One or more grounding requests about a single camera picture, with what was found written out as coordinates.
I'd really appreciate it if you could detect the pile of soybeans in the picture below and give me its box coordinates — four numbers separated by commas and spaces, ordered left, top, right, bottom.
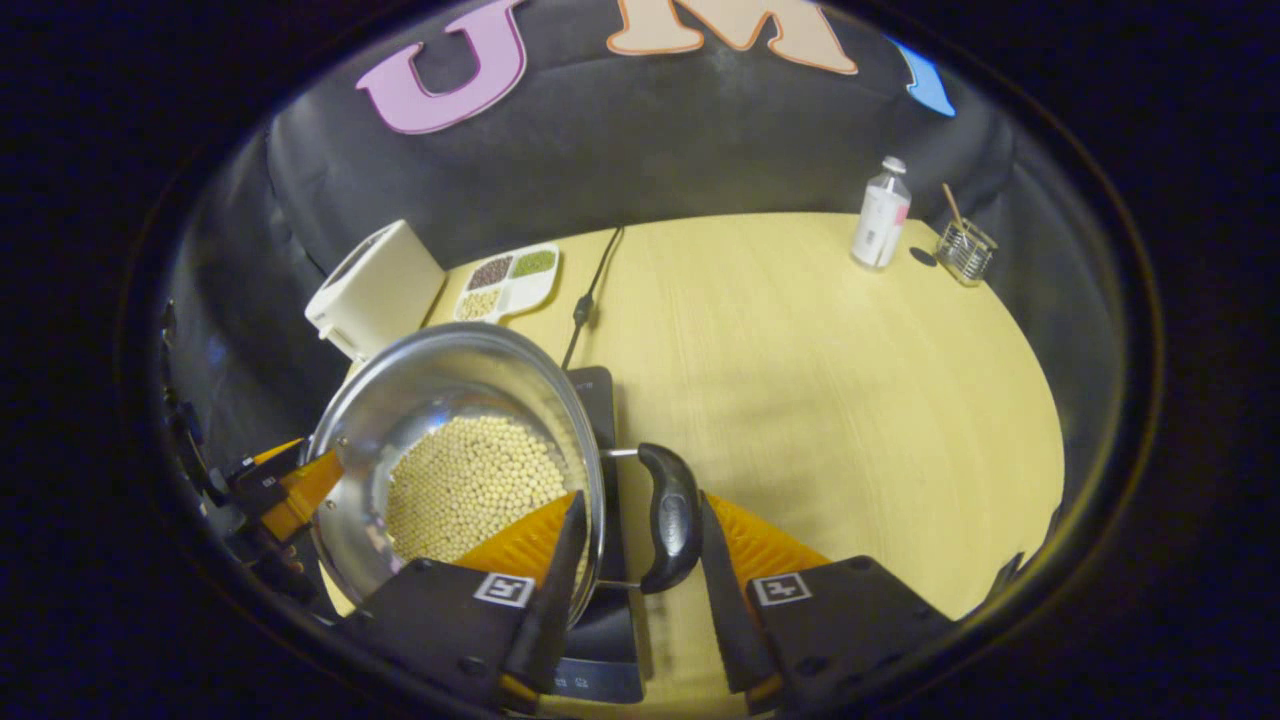
385, 415, 571, 566

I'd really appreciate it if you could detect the stainless steel pot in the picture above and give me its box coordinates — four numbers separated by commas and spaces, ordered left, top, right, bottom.
305, 322, 704, 631

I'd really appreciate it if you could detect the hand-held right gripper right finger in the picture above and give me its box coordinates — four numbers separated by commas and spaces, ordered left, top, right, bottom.
697, 490, 956, 716

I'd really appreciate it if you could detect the black induction cooktop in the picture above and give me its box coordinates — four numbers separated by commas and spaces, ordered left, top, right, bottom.
545, 365, 646, 706

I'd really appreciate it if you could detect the black power cable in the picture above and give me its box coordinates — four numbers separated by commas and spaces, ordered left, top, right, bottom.
560, 227, 626, 371

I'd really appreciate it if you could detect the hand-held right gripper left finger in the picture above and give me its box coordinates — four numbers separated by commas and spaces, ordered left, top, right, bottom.
335, 490, 591, 716

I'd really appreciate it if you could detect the clear plastic bottle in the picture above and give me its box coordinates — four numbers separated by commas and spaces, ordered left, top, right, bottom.
851, 156, 912, 271

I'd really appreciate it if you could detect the white divided bean tray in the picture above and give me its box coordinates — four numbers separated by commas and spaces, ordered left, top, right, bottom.
453, 243, 561, 324

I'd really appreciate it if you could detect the wire mesh holder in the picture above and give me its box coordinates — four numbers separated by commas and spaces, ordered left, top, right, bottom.
936, 218, 999, 288

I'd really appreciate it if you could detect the white box appliance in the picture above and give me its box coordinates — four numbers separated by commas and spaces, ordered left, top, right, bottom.
305, 220, 448, 361

